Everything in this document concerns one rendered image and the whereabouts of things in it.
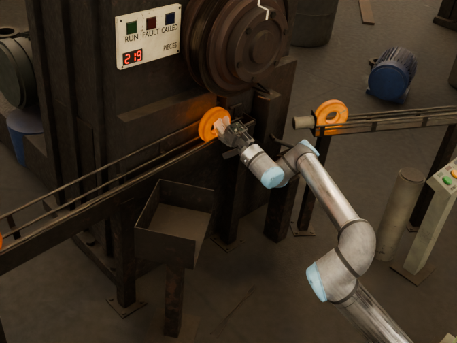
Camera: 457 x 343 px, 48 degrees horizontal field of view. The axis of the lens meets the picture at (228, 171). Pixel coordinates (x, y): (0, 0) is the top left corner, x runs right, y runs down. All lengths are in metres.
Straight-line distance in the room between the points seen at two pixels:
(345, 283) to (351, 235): 0.15
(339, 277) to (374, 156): 1.98
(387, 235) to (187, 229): 1.17
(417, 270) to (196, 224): 1.30
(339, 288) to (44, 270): 1.44
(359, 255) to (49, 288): 1.43
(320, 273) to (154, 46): 0.95
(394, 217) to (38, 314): 1.67
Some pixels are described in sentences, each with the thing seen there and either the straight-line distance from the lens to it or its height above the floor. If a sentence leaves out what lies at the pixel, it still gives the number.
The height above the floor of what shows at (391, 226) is 0.24.
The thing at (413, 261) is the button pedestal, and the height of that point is 0.09.
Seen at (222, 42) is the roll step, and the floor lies 1.15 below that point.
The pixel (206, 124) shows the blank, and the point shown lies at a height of 0.78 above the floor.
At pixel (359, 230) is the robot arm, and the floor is 0.81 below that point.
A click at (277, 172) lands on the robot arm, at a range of 1.96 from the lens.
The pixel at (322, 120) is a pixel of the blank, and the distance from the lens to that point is 2.40.
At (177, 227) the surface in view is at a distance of 1.86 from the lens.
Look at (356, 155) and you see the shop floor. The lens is 3.50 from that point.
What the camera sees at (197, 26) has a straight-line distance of 1.86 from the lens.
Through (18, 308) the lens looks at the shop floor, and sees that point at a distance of 2.46.
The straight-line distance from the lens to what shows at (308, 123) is 2.38.
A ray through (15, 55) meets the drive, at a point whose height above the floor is 0.65.
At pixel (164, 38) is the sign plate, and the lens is 1.91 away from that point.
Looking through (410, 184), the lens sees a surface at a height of 0.50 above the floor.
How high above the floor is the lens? 1.89
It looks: 37 degrees down
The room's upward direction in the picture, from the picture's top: 7 degrees clockwise
